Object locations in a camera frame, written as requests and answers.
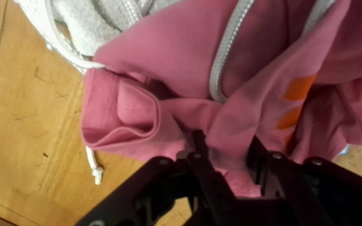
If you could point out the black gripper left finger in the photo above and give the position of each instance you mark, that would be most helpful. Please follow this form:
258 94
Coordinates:
169 183

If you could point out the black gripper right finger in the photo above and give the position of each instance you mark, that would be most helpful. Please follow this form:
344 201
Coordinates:
315 192

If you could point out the pink shirt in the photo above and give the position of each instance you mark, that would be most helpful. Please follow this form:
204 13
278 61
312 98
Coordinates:
181 58

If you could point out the white towel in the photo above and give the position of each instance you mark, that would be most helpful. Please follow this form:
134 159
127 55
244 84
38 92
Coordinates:
85 25

